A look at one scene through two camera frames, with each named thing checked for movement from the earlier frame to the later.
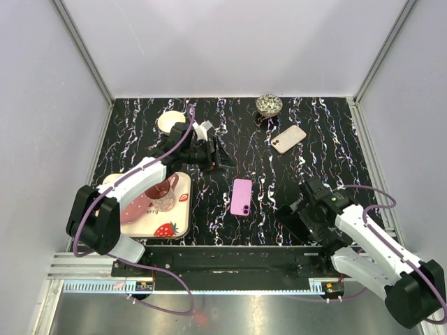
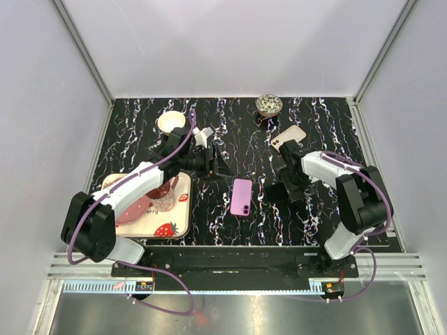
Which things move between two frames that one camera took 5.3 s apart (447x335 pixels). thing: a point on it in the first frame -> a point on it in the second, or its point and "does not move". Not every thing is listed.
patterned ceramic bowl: (269, 105) does not move
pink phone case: (285, 141) does not move
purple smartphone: (241, 197) does not move
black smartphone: (293, 222) -> (276, 192)
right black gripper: (318, 229) -> (295, 192)
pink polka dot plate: (135, 209) does not move
